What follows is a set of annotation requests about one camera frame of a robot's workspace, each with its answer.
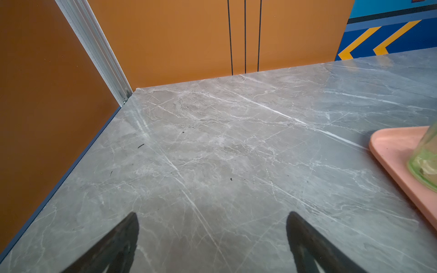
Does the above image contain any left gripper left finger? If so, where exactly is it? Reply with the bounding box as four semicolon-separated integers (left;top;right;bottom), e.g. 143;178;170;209
63;212;140;273

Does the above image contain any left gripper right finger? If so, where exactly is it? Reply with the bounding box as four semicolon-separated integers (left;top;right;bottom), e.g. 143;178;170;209
286;212;365;273

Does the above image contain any small green glass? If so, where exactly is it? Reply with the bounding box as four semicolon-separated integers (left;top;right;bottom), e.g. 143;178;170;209
407;122;437;192

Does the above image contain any pink plastic tray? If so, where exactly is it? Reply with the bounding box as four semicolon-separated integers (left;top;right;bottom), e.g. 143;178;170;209
369;126;437;228

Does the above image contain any left aluminium corner post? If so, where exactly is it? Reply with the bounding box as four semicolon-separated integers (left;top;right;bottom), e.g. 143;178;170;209
55;0;133;106

